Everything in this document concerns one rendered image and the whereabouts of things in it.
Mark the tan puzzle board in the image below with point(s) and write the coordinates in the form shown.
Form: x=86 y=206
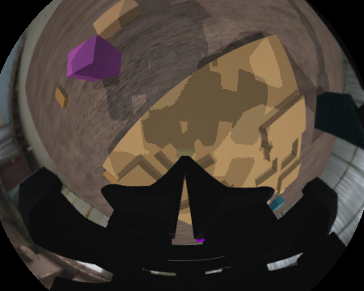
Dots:
x=242 y=114

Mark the teal block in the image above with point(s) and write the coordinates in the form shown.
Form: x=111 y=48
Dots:
x=276 y=203

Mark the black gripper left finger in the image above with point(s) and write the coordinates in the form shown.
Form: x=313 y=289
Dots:
x=160 y=199

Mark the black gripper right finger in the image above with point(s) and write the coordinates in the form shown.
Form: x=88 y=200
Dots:
x=208 y=198

